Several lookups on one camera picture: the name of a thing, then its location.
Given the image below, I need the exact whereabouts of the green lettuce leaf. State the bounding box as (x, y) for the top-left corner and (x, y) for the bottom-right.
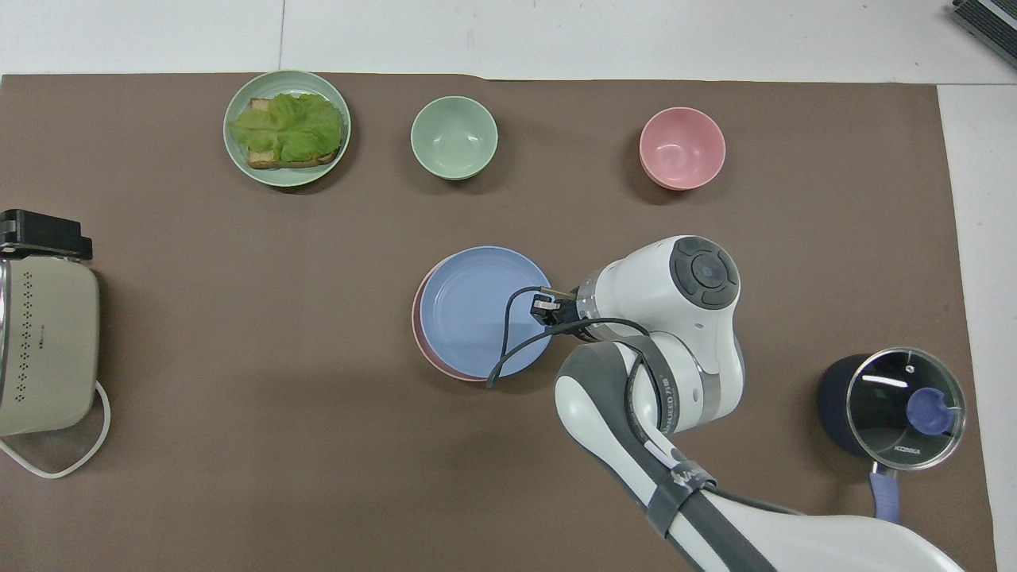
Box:
(228, 93), (344, 164)

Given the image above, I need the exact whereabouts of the pink bowl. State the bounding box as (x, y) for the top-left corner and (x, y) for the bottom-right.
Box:
(639, 106), (726, 191)

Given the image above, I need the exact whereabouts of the glass pot lid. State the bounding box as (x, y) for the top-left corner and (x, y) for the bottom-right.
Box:
(846, 347), (968, 468)

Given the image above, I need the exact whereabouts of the beige kitchen appliance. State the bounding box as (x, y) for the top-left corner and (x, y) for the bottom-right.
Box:
(0, 257), (101, 437)

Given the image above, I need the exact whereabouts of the white power cable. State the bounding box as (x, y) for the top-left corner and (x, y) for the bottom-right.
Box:
(0, 380), (112, 480)

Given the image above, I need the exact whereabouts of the blue plate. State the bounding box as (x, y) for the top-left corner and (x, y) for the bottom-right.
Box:
(420, 246), (555, 379)

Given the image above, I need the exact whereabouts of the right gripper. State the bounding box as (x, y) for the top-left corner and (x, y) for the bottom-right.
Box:
(531, 288), (586, 329)

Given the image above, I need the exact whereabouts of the toast slice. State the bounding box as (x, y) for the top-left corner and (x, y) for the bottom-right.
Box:
(246, 98), (344, 169)

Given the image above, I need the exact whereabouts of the grey ribbed object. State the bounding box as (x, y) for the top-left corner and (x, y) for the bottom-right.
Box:
(951, 0), (1017, 47)

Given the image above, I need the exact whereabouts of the pink plate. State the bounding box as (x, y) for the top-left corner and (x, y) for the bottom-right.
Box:
(412, 258), (490, 383)

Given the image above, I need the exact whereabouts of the green bowl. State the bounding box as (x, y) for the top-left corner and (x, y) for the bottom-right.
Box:
(411, 96), (499, 181)

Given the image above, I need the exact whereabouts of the black stand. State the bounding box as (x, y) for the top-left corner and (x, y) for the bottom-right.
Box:
(0, 209), (94, 262)

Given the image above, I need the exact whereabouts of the black cable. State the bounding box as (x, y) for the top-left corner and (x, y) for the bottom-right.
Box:
(486, 286), (686, 471)

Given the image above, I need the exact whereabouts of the green plate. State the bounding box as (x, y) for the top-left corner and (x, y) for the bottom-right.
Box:
(223, 70), (352, 187)

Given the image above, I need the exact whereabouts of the dark blue pot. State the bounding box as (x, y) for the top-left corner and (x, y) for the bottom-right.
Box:
(817, 353), (907, 524)

